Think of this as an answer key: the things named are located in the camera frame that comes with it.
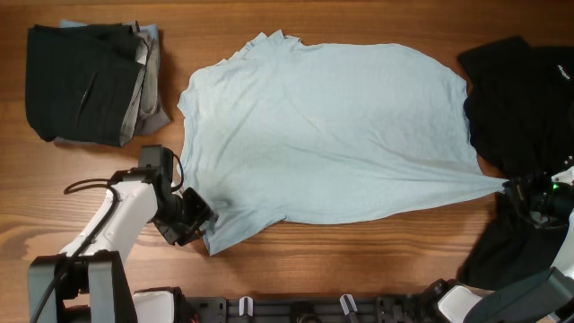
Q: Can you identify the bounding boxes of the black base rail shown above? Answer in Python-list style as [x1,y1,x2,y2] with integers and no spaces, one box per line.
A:
[187,294,446,323]

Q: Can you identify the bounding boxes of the folded grey garment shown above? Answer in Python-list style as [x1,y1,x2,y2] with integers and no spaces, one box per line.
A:
[134,32,172,136]

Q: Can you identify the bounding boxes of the light blue t-shirt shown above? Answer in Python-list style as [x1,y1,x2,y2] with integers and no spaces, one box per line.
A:
[178,31,502,254]

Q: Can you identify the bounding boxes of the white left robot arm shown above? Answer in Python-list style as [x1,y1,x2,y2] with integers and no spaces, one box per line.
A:
[28,167,215,322]

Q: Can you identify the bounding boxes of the black clothes pile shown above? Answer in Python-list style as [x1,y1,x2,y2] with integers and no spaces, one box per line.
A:
[458,36,573,290]

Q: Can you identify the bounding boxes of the folded light blue garment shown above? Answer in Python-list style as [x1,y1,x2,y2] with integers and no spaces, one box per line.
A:
[59,20,160,40]

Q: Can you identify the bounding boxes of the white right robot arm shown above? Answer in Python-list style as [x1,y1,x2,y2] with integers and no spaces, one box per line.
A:
[437,159,573,322]

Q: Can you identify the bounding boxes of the folded black garment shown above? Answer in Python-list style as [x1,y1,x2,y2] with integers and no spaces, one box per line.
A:
[25,24,145,147]

